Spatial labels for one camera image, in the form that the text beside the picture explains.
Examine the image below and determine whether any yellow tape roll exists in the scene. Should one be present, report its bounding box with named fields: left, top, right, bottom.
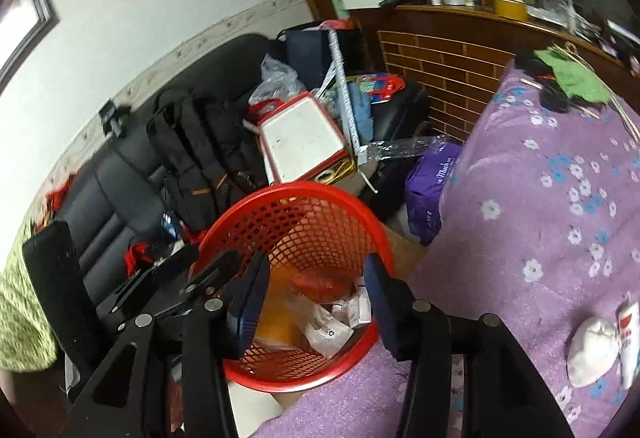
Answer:
left=492, top=0, right=530, bottom=22

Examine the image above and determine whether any white metal pole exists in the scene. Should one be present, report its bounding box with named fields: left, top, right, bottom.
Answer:
left=327, top=28, right=371, bottom=156

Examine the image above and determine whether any green patterned cloth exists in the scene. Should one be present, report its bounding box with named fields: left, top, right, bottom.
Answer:
left=0, top=223, right=58, bottom=371

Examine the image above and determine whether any black leather sofa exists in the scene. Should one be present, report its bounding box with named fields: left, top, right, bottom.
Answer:
left=50, top=33, right=431, bottom=299

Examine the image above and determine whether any white red squeezed tube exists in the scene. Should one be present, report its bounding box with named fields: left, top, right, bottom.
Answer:
left=614, top=291, right=640, bottom=390

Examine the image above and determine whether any navy bag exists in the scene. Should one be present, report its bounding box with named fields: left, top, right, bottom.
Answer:
left=285, top=26, right=366, bottom=89

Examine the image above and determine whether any black pouch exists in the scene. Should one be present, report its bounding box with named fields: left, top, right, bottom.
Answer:
left=537, top=81, right=571, bottom=114

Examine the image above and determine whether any purple floral blanket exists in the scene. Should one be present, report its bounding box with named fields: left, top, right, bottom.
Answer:
left=250, top=61, right=640, bottom=438

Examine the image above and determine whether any white tissue ball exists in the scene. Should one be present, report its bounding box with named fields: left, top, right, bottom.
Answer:
left=566, top=317, right=621, bottom=389

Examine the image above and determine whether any black backpack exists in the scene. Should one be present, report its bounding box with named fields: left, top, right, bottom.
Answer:
left=146, top=88, right=271, bottom=231

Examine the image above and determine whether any black cloth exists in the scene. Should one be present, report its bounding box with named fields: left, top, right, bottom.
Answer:
left=514, top=49, right=551, bottom=75

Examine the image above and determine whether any cardboard box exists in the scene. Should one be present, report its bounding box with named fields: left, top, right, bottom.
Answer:
left=382, top=221, right=427, bottom=281

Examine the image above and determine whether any red mesh plastic basket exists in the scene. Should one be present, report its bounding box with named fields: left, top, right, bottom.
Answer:
left=187, top=182, right=398, bottom=394

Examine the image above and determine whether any dark window frame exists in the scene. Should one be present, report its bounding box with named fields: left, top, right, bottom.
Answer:
left=0, top=0, right=60, bottom=92

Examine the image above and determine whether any red framed white board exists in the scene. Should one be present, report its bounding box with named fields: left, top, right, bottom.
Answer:
left=257, top=91, right=358, bottom=186

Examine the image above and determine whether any purple plastic pack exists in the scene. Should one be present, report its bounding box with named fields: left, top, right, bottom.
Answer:
left=404, top=143, right=463, bottom=246

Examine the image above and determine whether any black wall holder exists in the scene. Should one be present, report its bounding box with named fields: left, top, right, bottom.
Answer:
left=98, top=102, right=132, bottom=139

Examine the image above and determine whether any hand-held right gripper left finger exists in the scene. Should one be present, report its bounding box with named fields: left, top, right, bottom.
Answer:
left=60, top=251, right=272, bottom=438

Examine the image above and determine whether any bundle of thin sticks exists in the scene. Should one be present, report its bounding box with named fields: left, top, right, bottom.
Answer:
left=550, top=43, right=640, bottom=141

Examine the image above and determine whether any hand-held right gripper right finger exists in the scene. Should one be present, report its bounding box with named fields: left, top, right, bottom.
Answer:
left=363, top=253, right=576, bottom=438

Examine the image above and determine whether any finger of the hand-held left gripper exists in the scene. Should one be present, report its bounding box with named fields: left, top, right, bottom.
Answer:
left=107, top=243, right=200, bottom=314
left=150, top=251, right=243, bottom=319

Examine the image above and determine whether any clear plastic wrap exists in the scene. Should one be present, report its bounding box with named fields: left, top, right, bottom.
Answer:
left=365, top=134, right=451, bottom=164

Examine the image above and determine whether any orange plastic bag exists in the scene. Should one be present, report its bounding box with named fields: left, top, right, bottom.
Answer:
left=260, top=268, right=361, bottom=354

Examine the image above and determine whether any clear plastic bag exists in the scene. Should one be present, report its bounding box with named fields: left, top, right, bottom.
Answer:
left=248, top=53, right=307, bottom=106

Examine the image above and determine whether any red colourful package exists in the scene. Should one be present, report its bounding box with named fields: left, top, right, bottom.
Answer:
left=350, top=73, right=406, bottom=104

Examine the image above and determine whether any small white printed carton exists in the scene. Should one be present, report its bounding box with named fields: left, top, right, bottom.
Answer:
left=332, top=275, right=376, bottom=329

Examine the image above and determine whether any white crumpled paper packet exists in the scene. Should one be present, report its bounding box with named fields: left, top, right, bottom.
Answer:
left=300, top=301, right=353, bottom=359

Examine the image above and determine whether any red cloth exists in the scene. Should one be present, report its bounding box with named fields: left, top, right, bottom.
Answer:
left=42, top=178, right=76, bottom=214

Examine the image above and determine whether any blue cloth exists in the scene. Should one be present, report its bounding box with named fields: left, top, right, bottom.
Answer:
left=347, top=81, right=376, bottom=141

